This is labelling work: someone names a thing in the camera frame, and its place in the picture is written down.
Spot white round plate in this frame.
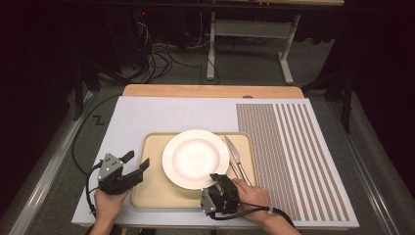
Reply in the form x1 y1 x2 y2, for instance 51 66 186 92
161 129 231 191

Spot tangle of floor cables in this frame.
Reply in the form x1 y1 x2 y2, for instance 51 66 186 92
130 9 223 86

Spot white table cover board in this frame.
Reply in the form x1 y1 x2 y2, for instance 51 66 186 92
70 95 360 229

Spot aluminium floor rail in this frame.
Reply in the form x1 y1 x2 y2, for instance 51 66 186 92
8 91 94 235
327 101 400 235

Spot long black floor cable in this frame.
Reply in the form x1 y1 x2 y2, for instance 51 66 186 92
70 93 123 175

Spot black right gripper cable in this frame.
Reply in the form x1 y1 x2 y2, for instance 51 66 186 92
208 201 297 229

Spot silver table knife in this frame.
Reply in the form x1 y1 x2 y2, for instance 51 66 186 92
223 134 253 187

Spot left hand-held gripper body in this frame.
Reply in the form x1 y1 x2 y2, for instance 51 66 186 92
97 152 145 196

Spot black metal stand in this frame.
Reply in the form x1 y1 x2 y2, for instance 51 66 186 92
301 70 356 135
71 62 103 121

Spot person's left hand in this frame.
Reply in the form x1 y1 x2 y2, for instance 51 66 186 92
93 187 133 226

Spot brown striped woven placemat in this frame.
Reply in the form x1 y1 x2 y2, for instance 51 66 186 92
235 102 351 222

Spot silver fork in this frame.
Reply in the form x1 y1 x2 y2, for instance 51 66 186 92
229 160 245 181

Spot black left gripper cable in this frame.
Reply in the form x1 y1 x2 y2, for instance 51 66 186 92
84 162 103 220

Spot beige plastic tray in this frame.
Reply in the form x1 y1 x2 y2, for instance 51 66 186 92
130 131 258 210

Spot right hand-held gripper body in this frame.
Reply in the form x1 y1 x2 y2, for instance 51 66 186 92
200 175 242 217

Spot white metal desk frame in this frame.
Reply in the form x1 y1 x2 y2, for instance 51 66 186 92
206 11 301 86

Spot light wooden table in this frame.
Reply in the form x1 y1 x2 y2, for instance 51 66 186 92
121 83 305 100

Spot person's right hand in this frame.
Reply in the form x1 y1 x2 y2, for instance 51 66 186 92
233 177 272 226

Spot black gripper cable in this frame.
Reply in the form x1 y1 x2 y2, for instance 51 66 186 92
208 201 297 229
84 162 103 220

